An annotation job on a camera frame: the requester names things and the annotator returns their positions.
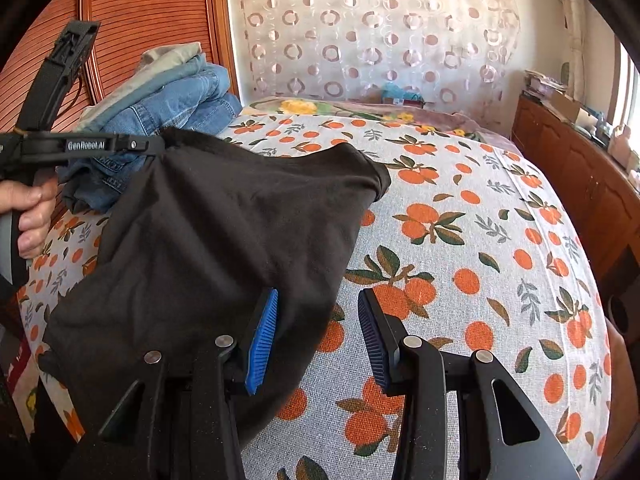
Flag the khaki folded pants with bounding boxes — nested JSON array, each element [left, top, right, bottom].
[[74, 42, 206, 131]]

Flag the person's left hand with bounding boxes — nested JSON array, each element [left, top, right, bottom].
[[0, 169, 58, 259]]

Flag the wooden sideboard cabinet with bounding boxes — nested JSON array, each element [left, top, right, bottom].
[[512, 93, 639, 344]]

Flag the cardboard box on cabinet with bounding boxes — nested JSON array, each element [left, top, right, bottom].
[[550, 91, 598, 129]]

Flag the beige side curtain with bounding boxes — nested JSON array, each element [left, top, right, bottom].
[[560, 0, 586, 102]]

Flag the blue folded jeans middle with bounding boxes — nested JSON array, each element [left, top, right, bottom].
[[100, 62, 240, 136]]

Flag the window with wooden frame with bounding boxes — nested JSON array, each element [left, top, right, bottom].
[[608, 36, 639, 134]]

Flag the blue item box on bed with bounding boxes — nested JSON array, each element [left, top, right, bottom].
[[381, 82, 425, 108]]

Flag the light blue folded jeans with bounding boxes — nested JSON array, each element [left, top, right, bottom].
[[77, 51, 206, 131]]

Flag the black pants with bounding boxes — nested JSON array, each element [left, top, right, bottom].
[[38, 126, 393, 480]]

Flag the dark blue folded jeans bottom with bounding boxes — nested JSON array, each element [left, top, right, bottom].
[[55, 91, 243, 214]]

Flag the wooden slatted wardrobe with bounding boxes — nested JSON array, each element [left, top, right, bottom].
[[1, 0, 233, 132]]

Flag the sheer circle pattern curtain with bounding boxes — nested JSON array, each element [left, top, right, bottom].
[[229, 0, 521, 119]]

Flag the stack of papers books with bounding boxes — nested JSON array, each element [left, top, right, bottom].
[[524, 70, 566, 100]]

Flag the orange print bed sheet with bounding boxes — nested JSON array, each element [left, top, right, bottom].
[[14, 112, 614, 480]]

